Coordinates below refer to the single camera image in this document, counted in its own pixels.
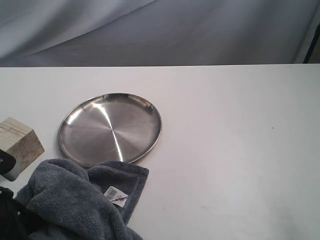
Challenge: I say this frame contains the grey-blue fleece towel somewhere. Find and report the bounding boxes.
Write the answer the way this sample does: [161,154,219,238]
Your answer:
[15,159,149,240]

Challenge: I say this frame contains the black metal frame post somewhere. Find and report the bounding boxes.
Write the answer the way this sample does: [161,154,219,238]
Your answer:
[303,20,320,64]

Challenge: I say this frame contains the round stainless steel plate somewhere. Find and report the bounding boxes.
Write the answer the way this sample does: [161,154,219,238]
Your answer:
[57,93,163,168]

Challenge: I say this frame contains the light wooden cube block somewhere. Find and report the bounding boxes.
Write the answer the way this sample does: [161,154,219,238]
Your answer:
[0,117,45,173]

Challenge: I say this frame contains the grey backdrop curtain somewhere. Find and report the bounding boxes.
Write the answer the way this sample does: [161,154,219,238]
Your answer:
[0,0,320,67]

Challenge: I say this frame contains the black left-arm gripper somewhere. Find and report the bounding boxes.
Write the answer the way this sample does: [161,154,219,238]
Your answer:
[0,149,42,240]

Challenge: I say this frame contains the white clothing label tag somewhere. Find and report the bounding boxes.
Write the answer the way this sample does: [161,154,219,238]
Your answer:
[104,186,129,208]

